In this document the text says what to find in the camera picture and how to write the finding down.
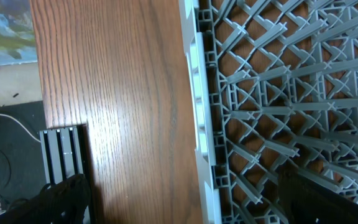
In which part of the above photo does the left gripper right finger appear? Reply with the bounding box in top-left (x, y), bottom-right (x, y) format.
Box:
top-left (278, 170), bottom-right (358, 224)

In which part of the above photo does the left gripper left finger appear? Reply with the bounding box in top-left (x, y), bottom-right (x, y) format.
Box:
top-left (0, 174), bottom-right (91, 224)

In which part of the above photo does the black floor mat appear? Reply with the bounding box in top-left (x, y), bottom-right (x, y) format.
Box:
top-left (0, 101), bottom-right (46, 210)

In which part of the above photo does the grey plastic dish rack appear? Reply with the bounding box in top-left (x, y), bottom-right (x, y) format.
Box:
top-left (179, 0), bottom-right (358, 223)

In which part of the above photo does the colourful floor mat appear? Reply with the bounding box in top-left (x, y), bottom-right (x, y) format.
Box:
top-left (0, 0), bottom-right (37, 66)

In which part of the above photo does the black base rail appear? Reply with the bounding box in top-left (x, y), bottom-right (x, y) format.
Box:
top-left (39, 126), bottom-right (96, 223)

